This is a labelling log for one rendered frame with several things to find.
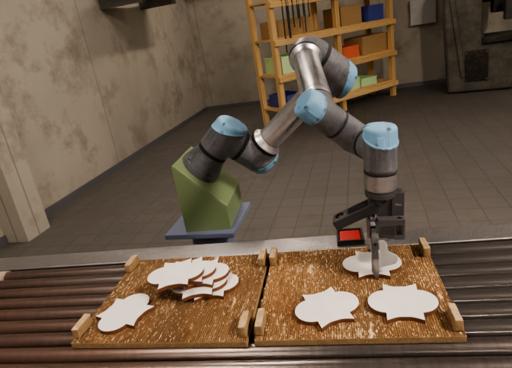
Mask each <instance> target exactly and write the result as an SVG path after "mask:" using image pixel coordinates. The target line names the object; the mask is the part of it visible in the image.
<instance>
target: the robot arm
mask: <svg viewBox="0 0 512 368"><path fill-rule="evenodd" d="M289 61H290V66H291V68H292V69H293V70H294V71H295V73H296V79H297V83H298V86H299V90H298V91H297V92H296V93H295V94H294V95H293V96H292V98H291V99H290V100H289V101H288V102H287V103H286V104H285V105H284V106H283V107H282V109H281V110H280V111H279V112H278V113H277V114H276V115H275V116H274V117H273V118H272V119H271V121H270V122H269V123H268V124H267V125H266V126H265V127H264V128H263V129H262V130H255V131H254V132H253V133H252V134H250V133H248V128H247V127H246V125H244V124H243V123H242V122H241V121H240V120H237V119H235V118H234V117H230V116H227V115H222V116H219V117H218V118H217V119H216V121H215V122H214V123H212V125H211V127H210V128H209V130H208V131H207V133H206V134H205V136H204V137H203V138H202V139H201V141H200V143H199V144H198V145H197V146H195V147H194V148H192V149H191V150H190V151H189V152H187V153H186V154H185V155H184V157H183V158H182V162H183V164H184V167H185V168H186V169H187V170H188V171H189V172H190V173H191V174H192V175H193V176H194V177H196V178H198V179H200V180H202V181H204V182H207V183H214V182H216V180H217V179H218V178H219V175H220V172H221V170H222V166H223V163H224V162H225V161H226V159H227V158H230V159H232V160H234V161H235V162H238V163H239V164H240V165H243V166H244V167H246V168H247V169H248V170H250V171H253V172H255V173H257V174H263V173H266V172H267V171H269V170H270V169H272V167H273V166H274V163H275V162H277V159H278V155H279V153H278V152H279V150H280V149H279V145H280V144H281V143H282V142H283V141H284V140H285V139H286V138H287V137H288V136H289V135H290V134H291V133H292V132H293V131H294V130H295V129H296V128H297V127H298V126H299V125H300V124H301V123H302V122H304V123H306V124H308V125H310V126H311V127H313V128H314V129H316V130H318V131H319V132H320V133H322V134H323V135H325V136H327V137H328V138H329V139H331V140H332V141H334V142H336V143H337V144H338V145H339V146H340V147H341V148H342V149H343V150H344V151H346V152H349V153H352V154H354V155H356V156H358V157H360V158H362V159H363V179H364V189H365V196H366V197H367V198H369V199H367V200H364V201H363V202H360V203H358V204H356V205H354V206H352V207H350V208H348V209H346V210H344V211H341V212H339V213H337V214H335V215H334V218H333V225H334V227H335V228H336V229H337V230H340V229H342V228H344V227H346V226H349V225H351V224H353V223H355V222H358V221H360V220H362V219H364V218H366V229H367V251H368V252H371V264H372V273H373V275H374V276H375V278H376V279H379V269H380V268H381V267H385V266H388V265H391V264H395V263H396V262H397V261H398V256H397V255H396V254H393V253H392V252H390V251H388V248H387V243H386V242H388V241H390V240H391V239H395V240H402V239H405V218H404V205H405V192H404V191H403V190H402V187H398V144H399V139H398V127H397V126H396V125H395V124H394V123H390V122H388V123H387V122H373V123H368V124H367V125H364V124H363V123H361V122H360V121H359V120H358V119H356V118H355V117H353V116H352V115H350V114H349V113H348V112H347V111H345V110H343V109H342V108H341V107H339V106H338V105H336V103H335V102H334V100H333V98H334V97H336V98H339V99H341V98H344V97H345V96H346V95H347V94H348V93H349V92H350V90H351V89H352V87H353V86H354V84H355V81H356V79H357V67H356V66H355V65H354V64H353V63H352V62H351V61H350V60H349V59H348V58H346V57H345V56H343V55H342V54H341V53H339V52H338V51H337V50H336V49H335V48H334V47H332V46H331V45H329V44H328V43H327V42H326V41H324V40H323V39H321V38H319V37H313V36H307V37H301V38H299V39H298V40H297V41H295V42H294V43H293V45H292V46H291V47H290V51H289Z"/></svg>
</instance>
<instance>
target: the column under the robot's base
mask: <svg viewBox="0 0 512 368"><path fill-rule="evenodd" d="M250 208H251V202H245V203H242V204H241V206H240V208H239V210H238V213H237V215H236V218H235V221H234V223H233V224H232V228H231V229H221V230H210V231H200V232H186V229H185V225H184V219H183V216H181V217H180V218H179V220H178V221H177V222H176V223H175V224H174V225H173V226H172V227H171V228H170V230H169V231H168V232H167V233H166V234H165V239H166V240H174V239H192V240H193V244H194V245H205V244H216V243H226V242H237V241H236V237H235V235H236V233H237V232H238V230H239V228H240V226H241V224H242V223H243V221H244V219H245V217H246V215H247V214H248V211H249V210H250Z"/></svg>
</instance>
